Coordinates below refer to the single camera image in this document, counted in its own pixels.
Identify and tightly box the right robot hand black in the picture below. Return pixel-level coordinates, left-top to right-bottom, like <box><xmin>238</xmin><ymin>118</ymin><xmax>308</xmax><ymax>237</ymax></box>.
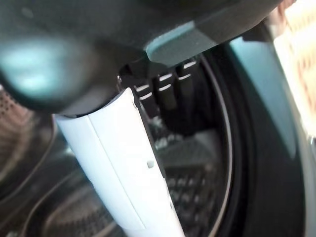
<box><xmin>0</xmin><ymin>0</ymin><xmax>284</xmax><ymax>237</ymax></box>

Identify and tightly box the washing machine drum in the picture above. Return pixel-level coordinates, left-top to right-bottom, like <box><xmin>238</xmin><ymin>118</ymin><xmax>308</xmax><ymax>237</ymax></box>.
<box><xmin>0</xmin><ymin>24</ymin><xmax>316</xmax><ymax>237</ymax></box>

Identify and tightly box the large rectangular wicker basket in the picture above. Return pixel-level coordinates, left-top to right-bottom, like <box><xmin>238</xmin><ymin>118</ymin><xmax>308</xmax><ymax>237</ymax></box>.
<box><xmin>268</xmin><ymin>0</ymin><xmax>316</xmax><ymax>139</ymax></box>

